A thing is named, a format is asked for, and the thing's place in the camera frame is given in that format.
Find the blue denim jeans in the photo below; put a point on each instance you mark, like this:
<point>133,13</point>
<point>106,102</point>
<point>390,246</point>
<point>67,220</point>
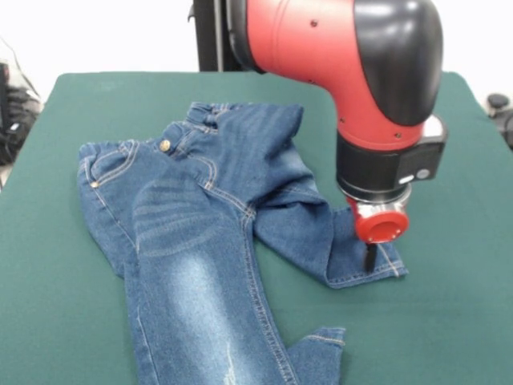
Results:
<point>200,240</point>

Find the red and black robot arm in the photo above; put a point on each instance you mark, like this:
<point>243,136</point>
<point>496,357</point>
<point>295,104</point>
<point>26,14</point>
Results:
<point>340,60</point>

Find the dark grey chair base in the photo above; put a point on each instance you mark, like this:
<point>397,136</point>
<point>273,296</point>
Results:
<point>499,102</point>

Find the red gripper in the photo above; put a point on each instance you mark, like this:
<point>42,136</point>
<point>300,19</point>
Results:
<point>382,228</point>

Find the dark green table cloth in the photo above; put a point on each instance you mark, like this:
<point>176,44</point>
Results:
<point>60,280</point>

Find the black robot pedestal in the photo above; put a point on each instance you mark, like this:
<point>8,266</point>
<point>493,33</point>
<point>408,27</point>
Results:
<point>216,36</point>

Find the black equipment pile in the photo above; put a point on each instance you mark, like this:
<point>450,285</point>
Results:
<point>16,108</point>

